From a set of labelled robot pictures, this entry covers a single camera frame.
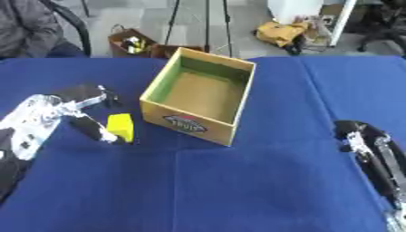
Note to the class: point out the person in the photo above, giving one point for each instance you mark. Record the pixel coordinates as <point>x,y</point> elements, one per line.
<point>32,28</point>

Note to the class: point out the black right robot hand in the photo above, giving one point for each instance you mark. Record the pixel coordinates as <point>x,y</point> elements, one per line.
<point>370,151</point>

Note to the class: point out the tan cardboard box green inside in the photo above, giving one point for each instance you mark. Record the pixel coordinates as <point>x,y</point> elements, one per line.
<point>203,96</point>

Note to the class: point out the black tripod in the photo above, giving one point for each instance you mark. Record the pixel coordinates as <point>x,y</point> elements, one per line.
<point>203,21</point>

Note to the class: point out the brown paper bag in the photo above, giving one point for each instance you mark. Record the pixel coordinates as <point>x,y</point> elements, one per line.
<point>132,43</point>

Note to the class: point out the white cabinet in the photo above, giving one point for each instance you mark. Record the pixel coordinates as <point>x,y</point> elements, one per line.
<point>306,18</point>

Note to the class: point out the yellow block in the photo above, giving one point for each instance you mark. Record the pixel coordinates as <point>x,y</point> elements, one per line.
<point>121,125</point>

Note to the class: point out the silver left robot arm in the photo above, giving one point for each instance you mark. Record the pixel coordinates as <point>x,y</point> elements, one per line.
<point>29,127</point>

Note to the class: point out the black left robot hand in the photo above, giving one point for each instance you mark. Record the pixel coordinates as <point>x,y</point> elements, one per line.
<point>87,125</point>

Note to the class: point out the black office chair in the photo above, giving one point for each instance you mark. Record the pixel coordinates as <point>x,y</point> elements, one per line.
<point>383,24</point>

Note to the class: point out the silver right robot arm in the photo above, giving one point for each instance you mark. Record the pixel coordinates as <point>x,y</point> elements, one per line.
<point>396,219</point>

